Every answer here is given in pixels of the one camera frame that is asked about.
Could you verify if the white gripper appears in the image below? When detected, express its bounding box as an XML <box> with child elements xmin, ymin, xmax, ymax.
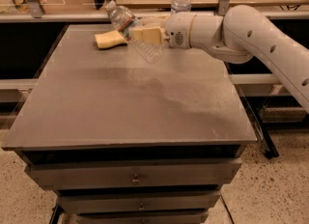
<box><xmin>130</xmin><ymin>12</ymin><xmax>195</xmax><ymax>48</ymax></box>

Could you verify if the clear water bottle red label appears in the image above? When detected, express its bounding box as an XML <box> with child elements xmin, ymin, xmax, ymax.
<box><xmin>105</xmin><ymin>1</ymin><xmax>163</xmax><ymax>64</ymax></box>

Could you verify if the yellow sponge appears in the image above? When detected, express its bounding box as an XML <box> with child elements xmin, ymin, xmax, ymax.
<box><xmin>95</xmin><ymin>30</ymin><xmax>127</xmax><ymax>49</ymax></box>

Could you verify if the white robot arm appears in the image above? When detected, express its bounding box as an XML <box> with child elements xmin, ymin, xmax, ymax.
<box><xmin>129</xmin><ymin>5</ymin><xmax>309</xmax><ymax>112</ymax></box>

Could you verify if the blue label plastic bottle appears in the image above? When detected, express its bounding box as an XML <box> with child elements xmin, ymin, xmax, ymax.
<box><xmin>171</xmin><ymin>0</ymin><xmax>191</xmax><ymax>14</ymax></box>

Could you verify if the grey drawer cabinet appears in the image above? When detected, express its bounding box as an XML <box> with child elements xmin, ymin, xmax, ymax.
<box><xmin>1</xmin><ymin>21</ymin><xmax>259</xmax><ymax>224</ymax></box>

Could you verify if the bottom drawer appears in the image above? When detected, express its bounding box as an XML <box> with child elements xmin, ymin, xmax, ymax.
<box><xmin>75</xmin><ymin>210</ymin><xmax>209</xmax><ymax>224</ymax></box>

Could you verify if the top drawer with handle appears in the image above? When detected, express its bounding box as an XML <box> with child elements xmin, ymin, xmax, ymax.
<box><xmin>26</xmin><ymin>158</ymin><xmax>241</xmax><ymax>190</ymax></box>

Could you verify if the drawer with handle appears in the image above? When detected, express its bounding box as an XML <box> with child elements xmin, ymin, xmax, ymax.
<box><xmin>26</xmin><ymin>158</ymin><xmax>241</xmax><ymax>190</ymax></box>
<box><xmin>58</xmin><ymin>190</ymin><xmax>219</xmax><ymax>214</ymax></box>

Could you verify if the middle drawer with handle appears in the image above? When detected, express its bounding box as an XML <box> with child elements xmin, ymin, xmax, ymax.
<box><xmin>58</xmin><ymin>190</ymin><xmax>219</xmax><ymax>214</ymax></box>

